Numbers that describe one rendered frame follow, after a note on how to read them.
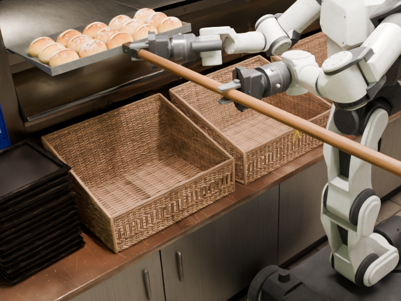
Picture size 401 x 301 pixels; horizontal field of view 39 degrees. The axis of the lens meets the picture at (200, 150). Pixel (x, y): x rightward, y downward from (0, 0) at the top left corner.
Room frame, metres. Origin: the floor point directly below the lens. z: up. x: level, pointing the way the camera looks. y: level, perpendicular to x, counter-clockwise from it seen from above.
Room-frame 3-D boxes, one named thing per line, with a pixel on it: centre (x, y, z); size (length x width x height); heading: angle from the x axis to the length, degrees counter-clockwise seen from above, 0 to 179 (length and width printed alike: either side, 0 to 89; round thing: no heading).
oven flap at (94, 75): (2.43, -0.06, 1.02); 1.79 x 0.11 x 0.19; 128
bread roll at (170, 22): (1.98, 0.08, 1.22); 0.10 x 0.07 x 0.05; 130
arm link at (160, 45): (1.77, 0.09, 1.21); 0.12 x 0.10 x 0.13; 92
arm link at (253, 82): (1.45, -0.17, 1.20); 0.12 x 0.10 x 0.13; 120
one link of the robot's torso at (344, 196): (1.68, -0.53, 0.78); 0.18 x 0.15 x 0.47; 37
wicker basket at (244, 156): (2.23, -0.24, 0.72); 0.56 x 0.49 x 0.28; 128
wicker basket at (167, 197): (1.86, 0.23, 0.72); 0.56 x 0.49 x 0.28; 127
